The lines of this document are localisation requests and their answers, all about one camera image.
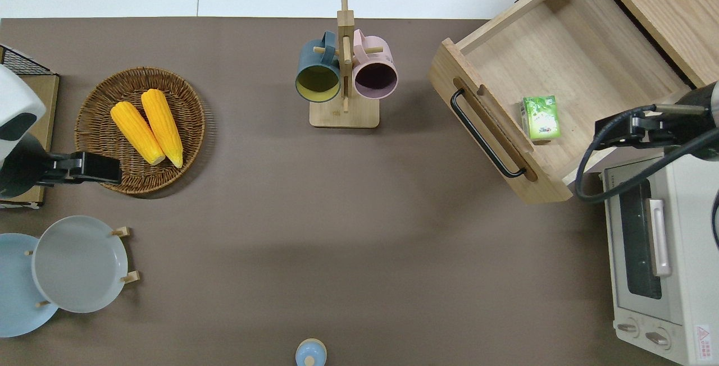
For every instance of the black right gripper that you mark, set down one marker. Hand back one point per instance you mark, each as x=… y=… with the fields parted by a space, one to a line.
x=694 y=124

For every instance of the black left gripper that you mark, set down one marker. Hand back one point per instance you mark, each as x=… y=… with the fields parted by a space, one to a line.
x=19 y=169

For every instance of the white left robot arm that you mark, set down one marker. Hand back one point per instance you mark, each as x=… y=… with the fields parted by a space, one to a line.
x=17 y=96

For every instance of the yellow corn cob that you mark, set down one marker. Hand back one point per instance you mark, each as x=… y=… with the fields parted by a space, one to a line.
x=163 y=127
x=136 y=133

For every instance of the brown wicker basket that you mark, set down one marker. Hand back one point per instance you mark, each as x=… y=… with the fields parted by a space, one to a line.
x=101 y=102

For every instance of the wooden plate rack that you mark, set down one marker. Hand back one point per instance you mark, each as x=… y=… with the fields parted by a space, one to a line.
x=124 y=232

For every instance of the green tissue pack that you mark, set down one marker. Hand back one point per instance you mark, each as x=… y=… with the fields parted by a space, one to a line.
x=541 y=118

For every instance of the grey plate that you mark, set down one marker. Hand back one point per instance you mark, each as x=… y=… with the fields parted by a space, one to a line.
x=78 y=265

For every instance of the white toaster oven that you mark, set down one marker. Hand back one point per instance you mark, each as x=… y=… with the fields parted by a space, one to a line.
x=691 y=231

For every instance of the light blue plate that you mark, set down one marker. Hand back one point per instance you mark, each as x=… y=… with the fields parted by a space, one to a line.
x=17 y=293

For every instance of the dark teal mug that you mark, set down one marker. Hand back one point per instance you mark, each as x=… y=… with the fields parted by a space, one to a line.
x=318 y=82

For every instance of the pink mug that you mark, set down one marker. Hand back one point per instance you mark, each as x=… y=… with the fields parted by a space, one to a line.
x=375 y=77

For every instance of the wooden mug rack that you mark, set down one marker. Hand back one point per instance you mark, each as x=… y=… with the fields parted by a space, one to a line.
x=344 y=116

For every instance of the blue round button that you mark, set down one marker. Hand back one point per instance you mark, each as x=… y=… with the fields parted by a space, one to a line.
x=310 y=353

